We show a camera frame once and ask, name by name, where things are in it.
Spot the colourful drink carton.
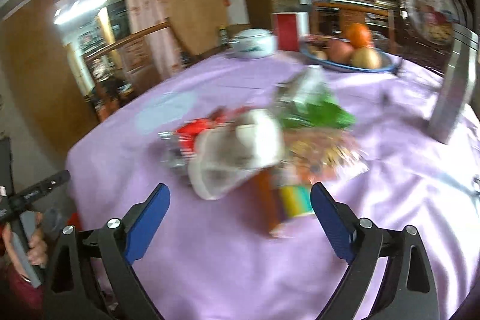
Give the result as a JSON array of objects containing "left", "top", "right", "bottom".
[{"left": 254, "top": 168, "right": 315, "bottom": 238}]

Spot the red snack wrapper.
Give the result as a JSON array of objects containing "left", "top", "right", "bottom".
[{"left": 158, "top": 106, "right": 249, "bottom": 178}]

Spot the white paper cup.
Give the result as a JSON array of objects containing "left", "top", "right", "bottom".
[{"left": 187, "top": 109, "right": 285, "bottom": 201}]

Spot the green tea carton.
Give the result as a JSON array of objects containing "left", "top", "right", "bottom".
[{"left": 270, "top": 65, "right": 356, "bottom": 129}]

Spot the floral clear plastic bag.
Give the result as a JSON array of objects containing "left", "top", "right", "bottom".
[{"left": 277, "top": 127, "right": 368, "bottom": 187}]

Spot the person's left hand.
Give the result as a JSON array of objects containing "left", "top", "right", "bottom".
[{"left": 1, "top": 212, "right": 48, "bottom": 282}]

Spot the wooden armchair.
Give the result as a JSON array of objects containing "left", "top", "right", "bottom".
[{"left": 82, "top": 18, "right": 196, "bottom": 99}]

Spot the blue fruit plate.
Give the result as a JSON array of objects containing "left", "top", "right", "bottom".
[{"left": 299, "top": 34, "right": 395, "bottom": 73}]

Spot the yellow apple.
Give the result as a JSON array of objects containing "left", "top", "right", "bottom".
[{"left": 351, "top": 47, "right": 383, "bottom": 70}]

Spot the silver metal bottle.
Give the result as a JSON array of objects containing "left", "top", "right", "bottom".
[{"left": 427, "top": 23, "right": 479, "bottom": 144}]

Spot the floral pink curtain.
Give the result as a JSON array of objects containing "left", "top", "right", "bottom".
[{"left": 126, "top": 0, "right": 183, "bottom": 79}]

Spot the red apple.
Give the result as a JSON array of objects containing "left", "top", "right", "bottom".
[{"left": 327, "top": 39, "right": 355, "bottom": 64}]

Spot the orange fruit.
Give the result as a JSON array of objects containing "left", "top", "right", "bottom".
[{"left": 345, "top": 23, "right": 374, "bottom": 48}]

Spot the white ceramic lidded jar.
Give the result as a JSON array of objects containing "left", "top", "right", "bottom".
[{"left": 229, "top": 28, "right": 278, "bottom": 59}]

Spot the red white box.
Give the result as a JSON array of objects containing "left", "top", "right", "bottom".
[{"left": 272, "top": 11, "right": 310, "bottom": 52}]

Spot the round embroidered table screen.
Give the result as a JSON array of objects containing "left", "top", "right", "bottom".
[{"left": 398, "top": 0, "right": 472, "bottom": 49}]

